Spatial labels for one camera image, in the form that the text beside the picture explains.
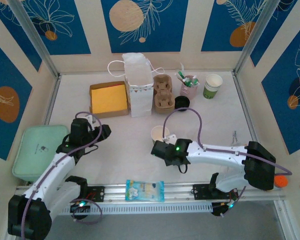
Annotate single green paper cup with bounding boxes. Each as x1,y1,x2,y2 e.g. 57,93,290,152
151,125,171,146

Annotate white paper gift bag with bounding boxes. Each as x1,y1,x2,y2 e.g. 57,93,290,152
107,52,165,118

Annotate blue wet wipes packet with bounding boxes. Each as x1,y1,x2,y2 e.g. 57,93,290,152
124,179,165,203

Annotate shallow cardboard box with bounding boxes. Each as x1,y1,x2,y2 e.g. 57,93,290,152
89,81,129,118

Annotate stack of pulp cup carriers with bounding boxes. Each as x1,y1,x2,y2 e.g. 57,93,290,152
152,74,176,115

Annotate black plastic lid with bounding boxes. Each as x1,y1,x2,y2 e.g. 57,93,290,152
174,95,192,113

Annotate small tube with carabiner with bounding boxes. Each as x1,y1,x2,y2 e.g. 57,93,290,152
230,129,240,146

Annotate pink straw holder cup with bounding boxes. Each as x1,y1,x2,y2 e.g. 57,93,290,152
180,74,200,99

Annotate black controller module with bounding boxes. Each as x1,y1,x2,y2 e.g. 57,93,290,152
69,201,91,214
211,201,237,217

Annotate stack of green paper cups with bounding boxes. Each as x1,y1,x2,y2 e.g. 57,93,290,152
202,73,224,101

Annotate orange capped bottle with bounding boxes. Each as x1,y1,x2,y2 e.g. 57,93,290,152
273,174,289,189

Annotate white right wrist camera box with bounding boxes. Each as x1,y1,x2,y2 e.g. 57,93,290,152
161,133,178,144

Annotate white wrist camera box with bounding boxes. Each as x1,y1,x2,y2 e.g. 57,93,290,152
161,133,178,144
83,113,96,125

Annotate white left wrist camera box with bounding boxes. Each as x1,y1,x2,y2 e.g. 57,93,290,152
83,113,96,125

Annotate thin black right gripper cable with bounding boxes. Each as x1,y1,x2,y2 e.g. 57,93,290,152
176,162,191,175

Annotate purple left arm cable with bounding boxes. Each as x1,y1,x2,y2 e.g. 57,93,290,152
19,111,103,240

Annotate aluminium mounting rail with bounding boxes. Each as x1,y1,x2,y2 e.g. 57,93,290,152
11,181,286,206

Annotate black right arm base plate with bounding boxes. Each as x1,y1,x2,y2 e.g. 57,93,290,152
189,183,240,201

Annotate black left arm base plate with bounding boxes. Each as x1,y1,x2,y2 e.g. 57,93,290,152
59,185,106,203

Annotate slotted grey cable duct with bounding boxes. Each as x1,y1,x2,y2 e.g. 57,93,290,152
21,202,213,216

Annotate aluminium frame post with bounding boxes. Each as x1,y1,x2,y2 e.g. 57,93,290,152
232,0,285,74
7,0,60,78

